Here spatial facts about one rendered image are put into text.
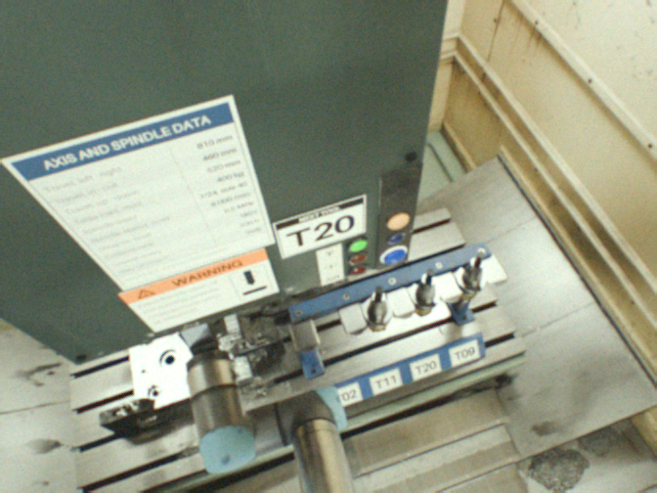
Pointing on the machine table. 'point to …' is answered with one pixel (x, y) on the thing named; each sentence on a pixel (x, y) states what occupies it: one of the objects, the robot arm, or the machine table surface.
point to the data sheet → (153, 193)
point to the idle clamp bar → (300, 298)
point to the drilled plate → (178, 369)
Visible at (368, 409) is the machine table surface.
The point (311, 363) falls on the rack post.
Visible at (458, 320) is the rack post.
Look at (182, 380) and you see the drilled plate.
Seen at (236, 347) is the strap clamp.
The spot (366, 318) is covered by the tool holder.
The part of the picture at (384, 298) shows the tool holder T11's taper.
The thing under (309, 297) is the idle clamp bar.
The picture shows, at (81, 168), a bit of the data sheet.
